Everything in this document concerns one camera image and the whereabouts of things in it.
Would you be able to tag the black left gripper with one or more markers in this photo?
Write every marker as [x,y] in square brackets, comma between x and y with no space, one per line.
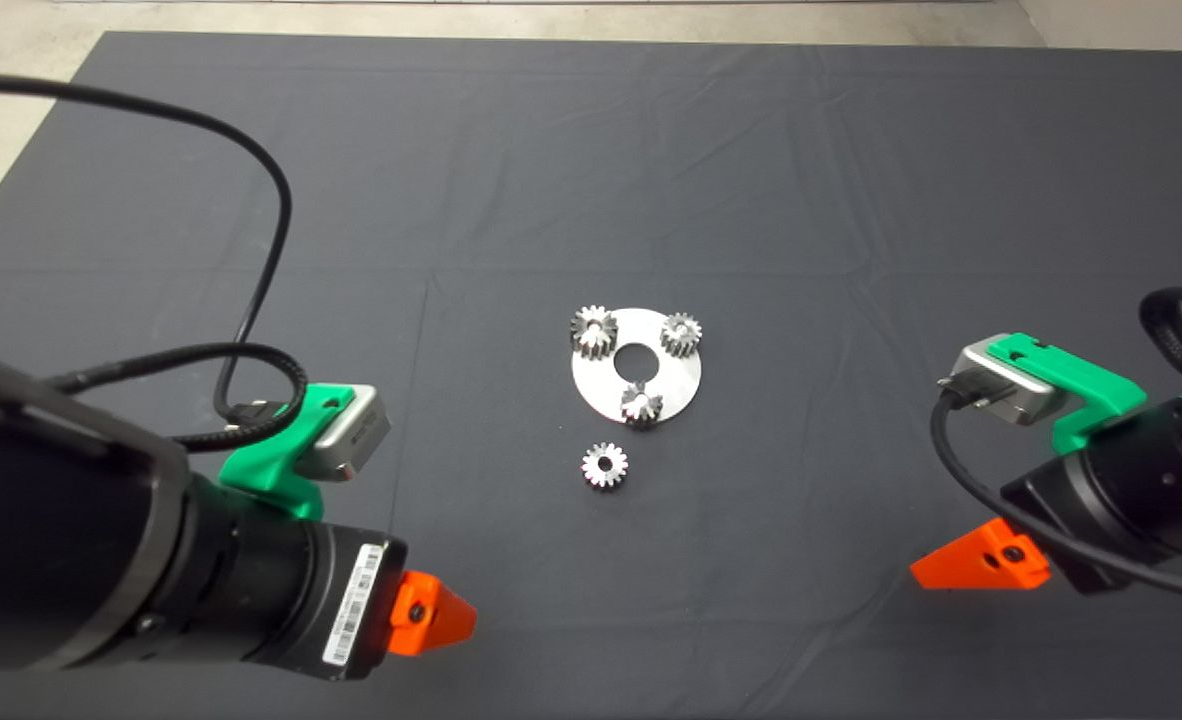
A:
[351,600]

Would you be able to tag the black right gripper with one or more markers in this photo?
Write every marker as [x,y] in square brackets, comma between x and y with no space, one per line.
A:
[1081,520]

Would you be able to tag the small steel gear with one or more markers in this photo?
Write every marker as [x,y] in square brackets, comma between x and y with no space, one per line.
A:
[641,406]
[679,336]
[594,473]

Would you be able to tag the larger steel gear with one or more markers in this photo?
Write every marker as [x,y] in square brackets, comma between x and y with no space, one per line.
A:
[591,326]

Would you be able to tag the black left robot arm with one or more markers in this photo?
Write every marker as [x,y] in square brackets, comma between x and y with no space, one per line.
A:
[51,550]

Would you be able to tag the round metal plate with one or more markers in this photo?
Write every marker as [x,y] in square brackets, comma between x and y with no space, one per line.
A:
[679,380]

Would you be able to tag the dark grey table cloth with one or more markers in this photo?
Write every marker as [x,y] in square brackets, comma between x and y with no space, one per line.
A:
[751,150]

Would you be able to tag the silver right camera box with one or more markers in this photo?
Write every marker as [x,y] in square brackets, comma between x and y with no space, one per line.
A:
[1026,400]

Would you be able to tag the silver camera box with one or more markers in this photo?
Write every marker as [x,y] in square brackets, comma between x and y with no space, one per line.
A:
[1026,400]
[361,435]

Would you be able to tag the silver left camera box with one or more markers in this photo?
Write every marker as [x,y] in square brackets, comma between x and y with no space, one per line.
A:
[361,435]

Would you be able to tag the green right camera mount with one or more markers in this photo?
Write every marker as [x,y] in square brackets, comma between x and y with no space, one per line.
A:
[1091,385]

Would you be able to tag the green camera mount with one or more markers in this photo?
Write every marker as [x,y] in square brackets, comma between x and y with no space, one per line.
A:
[1091,385]
[271,470]

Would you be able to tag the green left camera mount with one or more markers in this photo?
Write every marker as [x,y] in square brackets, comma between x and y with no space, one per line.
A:
[271,470]

